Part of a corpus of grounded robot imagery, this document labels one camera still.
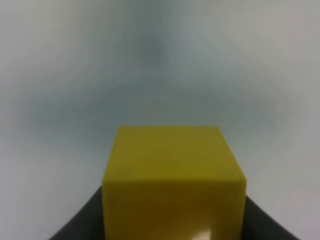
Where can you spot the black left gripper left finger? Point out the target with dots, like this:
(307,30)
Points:
(87,224)

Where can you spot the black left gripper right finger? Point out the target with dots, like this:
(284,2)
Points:
(258,225)

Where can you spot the yellow block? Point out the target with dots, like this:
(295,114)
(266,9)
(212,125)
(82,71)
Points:
(172,183)

